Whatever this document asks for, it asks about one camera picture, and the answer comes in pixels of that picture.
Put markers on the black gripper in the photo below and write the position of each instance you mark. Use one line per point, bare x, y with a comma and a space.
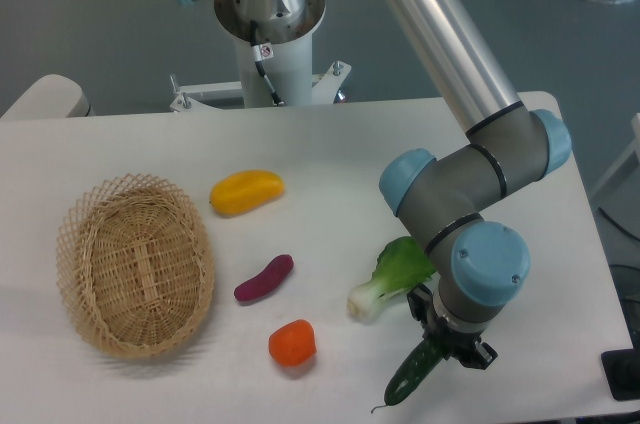
461, 340

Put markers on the dark green cucumber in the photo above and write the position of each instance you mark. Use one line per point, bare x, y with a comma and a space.
419, 363

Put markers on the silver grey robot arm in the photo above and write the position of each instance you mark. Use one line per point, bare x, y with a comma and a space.
481, 264

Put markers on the green bok choy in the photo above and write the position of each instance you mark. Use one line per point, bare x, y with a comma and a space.
401, 266

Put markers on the black device at edge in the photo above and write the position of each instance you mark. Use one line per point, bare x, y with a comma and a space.
621, 369

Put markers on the orange carrot piece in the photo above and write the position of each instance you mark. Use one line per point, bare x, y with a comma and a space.
293, 344

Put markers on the purple sweet potato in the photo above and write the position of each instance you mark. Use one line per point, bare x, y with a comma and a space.
265, 282

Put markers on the yellow mango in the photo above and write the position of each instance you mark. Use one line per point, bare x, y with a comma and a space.
245, 191

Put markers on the woven wicker basket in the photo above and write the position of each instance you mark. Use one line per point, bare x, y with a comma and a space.
135, 268

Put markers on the white chair corner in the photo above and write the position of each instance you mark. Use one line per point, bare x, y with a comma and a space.
50, 97

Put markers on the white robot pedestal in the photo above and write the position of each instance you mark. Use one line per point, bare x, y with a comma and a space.
273, 45

